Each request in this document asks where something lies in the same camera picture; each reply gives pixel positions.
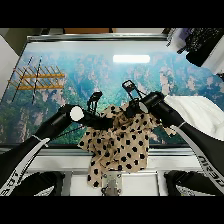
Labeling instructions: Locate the yellow wooden rack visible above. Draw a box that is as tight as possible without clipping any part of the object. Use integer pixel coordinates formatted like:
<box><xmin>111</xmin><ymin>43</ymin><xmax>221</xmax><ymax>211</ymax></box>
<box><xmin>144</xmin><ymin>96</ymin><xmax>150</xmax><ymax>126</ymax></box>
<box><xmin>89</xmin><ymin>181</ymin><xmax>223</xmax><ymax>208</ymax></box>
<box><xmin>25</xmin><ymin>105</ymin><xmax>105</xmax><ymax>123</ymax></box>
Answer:
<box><xmin>7</xmin><ymin>64</ymin><xmax>66</xmax><ymax>92</ymax></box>

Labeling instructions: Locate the silver frame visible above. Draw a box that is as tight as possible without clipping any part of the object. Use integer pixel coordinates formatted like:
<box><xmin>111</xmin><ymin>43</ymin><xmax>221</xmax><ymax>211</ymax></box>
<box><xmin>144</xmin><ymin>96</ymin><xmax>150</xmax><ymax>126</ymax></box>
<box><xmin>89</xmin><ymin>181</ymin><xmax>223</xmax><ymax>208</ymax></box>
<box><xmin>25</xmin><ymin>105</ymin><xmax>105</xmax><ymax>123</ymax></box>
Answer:
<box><xmin>0</xmin><ymin>32</ymin><xmax>224</xmax><ymax>197</ymax></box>

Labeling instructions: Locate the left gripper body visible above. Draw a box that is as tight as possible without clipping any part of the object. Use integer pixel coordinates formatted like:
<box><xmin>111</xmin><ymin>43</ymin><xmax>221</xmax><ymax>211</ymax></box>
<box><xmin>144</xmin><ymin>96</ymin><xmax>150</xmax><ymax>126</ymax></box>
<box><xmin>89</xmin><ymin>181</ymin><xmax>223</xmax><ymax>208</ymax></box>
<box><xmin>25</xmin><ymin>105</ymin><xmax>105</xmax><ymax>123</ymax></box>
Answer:
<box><xmin>85</xmin><ymin>111</ymin><xmax>115</xmax><ymax>131</ymax></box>

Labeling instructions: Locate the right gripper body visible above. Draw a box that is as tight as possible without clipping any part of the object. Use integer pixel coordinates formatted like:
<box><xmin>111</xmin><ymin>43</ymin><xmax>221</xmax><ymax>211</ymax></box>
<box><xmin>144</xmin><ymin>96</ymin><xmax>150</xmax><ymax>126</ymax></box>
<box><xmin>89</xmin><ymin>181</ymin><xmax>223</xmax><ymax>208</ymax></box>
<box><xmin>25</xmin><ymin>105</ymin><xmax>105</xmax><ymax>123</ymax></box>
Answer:
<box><xmin>124</xmin><ymin>99</ymin><xmax>142</xmax><ymax>120</ymax></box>

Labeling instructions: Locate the beige black-dotted garment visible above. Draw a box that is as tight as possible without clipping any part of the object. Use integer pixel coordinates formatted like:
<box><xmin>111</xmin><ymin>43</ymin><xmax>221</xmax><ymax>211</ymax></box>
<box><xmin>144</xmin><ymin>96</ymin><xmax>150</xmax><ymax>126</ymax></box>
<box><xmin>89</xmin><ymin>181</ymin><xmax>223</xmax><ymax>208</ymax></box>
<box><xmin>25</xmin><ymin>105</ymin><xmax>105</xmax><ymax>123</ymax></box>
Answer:
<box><xmin>77</xmin><ymin>103</ymin><xmax>176</xmax><ymax>189</ymax></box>

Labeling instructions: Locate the black garment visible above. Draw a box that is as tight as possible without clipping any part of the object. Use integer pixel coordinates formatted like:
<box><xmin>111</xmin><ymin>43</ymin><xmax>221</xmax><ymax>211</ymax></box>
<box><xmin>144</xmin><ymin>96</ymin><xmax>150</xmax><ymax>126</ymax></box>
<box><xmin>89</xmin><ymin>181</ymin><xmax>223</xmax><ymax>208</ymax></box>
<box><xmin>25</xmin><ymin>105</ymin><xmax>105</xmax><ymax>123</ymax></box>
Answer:
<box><xmin>184</xmin><ymin>27</ymin><xmax>224</xmax><ymax>68</ymax></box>

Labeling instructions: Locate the black cable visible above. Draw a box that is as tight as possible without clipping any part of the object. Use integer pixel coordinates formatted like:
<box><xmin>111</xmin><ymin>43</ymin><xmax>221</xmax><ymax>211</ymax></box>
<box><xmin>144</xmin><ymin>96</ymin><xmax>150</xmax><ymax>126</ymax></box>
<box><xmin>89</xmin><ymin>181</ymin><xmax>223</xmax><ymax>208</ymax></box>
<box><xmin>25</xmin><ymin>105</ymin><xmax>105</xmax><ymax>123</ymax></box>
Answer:
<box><xmin>46</xmin><ymin>124</ymin><xmax>89</xmax><ymax>143</ymax></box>

